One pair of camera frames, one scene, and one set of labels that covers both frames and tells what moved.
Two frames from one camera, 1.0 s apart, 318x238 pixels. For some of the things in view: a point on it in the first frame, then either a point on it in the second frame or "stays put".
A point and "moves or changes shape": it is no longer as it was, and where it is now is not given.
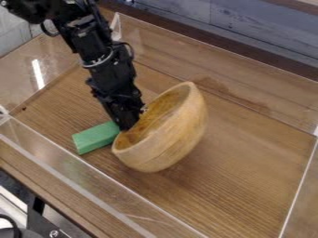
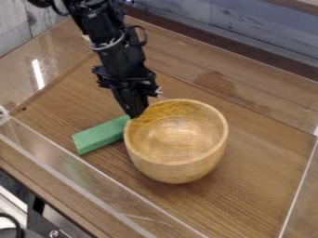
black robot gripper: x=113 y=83 → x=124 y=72
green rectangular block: x=96 y=137 stays put
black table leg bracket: x=40 y=226 stays put
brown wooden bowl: x=167 y=132 moves or changes shape
